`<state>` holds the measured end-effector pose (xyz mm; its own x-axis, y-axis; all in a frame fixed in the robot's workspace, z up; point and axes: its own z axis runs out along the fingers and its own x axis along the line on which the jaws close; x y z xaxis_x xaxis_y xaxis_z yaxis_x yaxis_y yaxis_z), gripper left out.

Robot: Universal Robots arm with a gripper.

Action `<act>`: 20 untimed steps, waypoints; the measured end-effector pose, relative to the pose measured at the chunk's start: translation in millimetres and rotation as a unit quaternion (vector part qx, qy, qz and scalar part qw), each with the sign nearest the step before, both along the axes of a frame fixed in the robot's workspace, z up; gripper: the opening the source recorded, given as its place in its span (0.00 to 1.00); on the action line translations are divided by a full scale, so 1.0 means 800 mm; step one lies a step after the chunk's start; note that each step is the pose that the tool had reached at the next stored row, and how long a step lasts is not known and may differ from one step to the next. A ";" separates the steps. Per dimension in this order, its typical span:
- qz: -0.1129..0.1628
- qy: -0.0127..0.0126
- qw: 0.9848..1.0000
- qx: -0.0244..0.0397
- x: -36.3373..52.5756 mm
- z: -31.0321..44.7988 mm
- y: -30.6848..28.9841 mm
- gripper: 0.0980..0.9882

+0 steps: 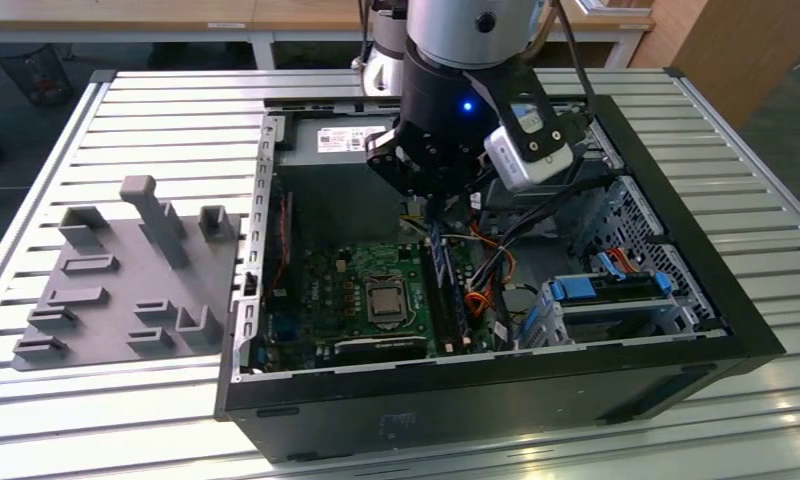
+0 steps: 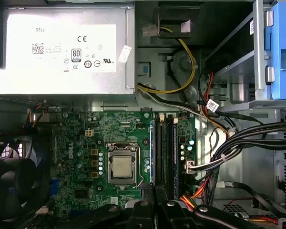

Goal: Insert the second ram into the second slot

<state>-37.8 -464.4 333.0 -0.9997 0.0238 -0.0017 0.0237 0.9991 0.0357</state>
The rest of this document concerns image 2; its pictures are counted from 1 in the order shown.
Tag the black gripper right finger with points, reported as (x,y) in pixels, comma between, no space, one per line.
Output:
(162,195)

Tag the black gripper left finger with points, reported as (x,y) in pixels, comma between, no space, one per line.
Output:
(148,194)

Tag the metal CPU socket cover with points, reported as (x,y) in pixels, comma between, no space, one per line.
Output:
(122,180)

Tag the silver CPU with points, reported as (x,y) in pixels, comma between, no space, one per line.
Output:
(122,167)

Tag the white board connector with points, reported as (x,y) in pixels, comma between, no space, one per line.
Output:
(190,167)

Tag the white four-pin power socket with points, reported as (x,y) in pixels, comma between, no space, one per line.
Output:
(89,133)

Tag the green Dell motherboard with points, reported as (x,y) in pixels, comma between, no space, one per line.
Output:
(97,124)

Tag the grey metal PC case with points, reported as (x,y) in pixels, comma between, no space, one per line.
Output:
(257,167)

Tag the black case fan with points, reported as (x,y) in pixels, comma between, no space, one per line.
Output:
(19,179)

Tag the silver power supply unit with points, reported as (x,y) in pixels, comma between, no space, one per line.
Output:
(62,83)

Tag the white power supply label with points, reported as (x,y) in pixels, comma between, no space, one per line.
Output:
(50,57)

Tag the blue disk carrier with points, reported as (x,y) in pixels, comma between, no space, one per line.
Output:
(283,35)

